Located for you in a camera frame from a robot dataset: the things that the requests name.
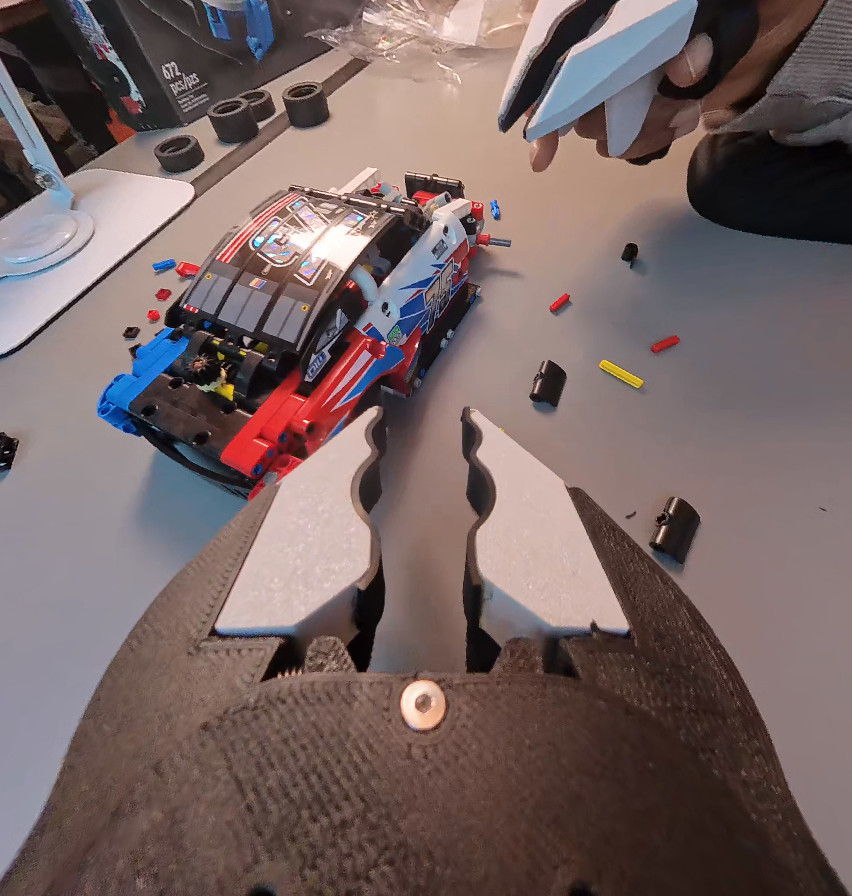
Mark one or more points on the black rubber lego tire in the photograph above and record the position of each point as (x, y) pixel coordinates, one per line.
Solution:
(231, 124)
(305, 108)
(179, 155)
(265, 103)

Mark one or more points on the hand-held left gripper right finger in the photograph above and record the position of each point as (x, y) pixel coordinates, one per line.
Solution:
(538, 553)

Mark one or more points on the black lego set box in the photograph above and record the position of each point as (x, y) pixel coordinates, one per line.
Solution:
(188, 42)

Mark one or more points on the black lego tube connector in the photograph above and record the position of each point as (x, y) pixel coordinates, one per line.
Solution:
(548, 381)
(674, 528)

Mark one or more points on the clear plastic bag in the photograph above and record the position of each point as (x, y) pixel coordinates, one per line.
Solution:
(426, 35)

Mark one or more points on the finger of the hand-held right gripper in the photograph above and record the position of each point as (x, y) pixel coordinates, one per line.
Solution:
(538, 49)
(608, 63)

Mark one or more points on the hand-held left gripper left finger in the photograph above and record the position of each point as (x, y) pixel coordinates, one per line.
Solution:
(307, 553)

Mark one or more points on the red lego wedge piece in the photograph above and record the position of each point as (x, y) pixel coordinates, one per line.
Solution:
(186, 269)

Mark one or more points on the tiny black lego connector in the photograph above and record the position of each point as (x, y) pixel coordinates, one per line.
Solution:
(630, 253)

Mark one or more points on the dark cloth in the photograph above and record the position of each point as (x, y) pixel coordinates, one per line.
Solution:
(783, 196)

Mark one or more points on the person's right forearm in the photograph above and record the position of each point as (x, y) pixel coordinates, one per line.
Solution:
(832, 70)

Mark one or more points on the short red lego pin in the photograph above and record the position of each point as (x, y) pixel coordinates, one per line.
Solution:
(559, 302)
(665, 343)

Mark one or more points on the red blue lego race car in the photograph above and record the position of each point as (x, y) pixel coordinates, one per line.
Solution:
(314, 238)

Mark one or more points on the yellow lego axle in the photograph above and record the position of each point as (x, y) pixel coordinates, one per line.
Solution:
(620, 373)

